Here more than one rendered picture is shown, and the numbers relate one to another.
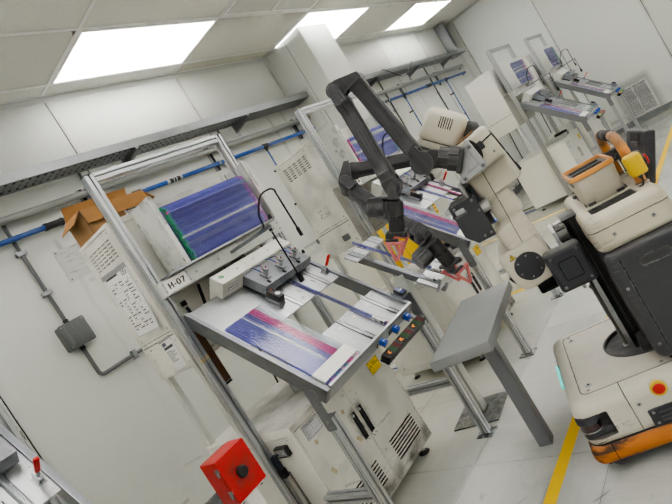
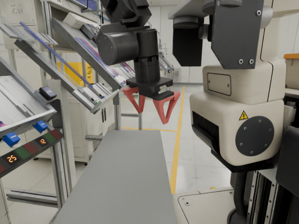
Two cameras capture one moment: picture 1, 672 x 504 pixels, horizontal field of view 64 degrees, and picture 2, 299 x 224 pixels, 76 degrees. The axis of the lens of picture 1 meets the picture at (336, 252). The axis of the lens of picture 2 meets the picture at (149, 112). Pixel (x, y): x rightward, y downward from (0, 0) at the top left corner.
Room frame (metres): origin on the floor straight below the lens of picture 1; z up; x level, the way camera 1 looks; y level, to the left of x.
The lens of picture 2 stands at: (1.64, -0.12, 0.90)
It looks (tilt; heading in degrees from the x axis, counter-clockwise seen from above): 15 degrees down; 330
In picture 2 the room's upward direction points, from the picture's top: straight up
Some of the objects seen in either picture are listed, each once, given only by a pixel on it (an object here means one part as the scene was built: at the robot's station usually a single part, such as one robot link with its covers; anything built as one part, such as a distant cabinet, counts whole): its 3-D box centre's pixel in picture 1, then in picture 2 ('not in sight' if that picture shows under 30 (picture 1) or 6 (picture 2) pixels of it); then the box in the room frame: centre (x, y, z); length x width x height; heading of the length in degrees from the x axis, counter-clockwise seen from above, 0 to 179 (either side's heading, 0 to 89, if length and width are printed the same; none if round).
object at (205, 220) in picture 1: (212, 218); not in sight; (2.54, 0.41, 1.52); 0.51 x 0.13 x 0.27; 139
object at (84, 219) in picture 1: (132, 198); not in sight; (2.66, 0.70, 1.82); 0.68 x 0.30 x 0.20; 139
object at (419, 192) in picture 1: (438, 256); (89, 88); (3.56, -0.56, 0.65); 1.01 x 0.73 x 1.29; 49
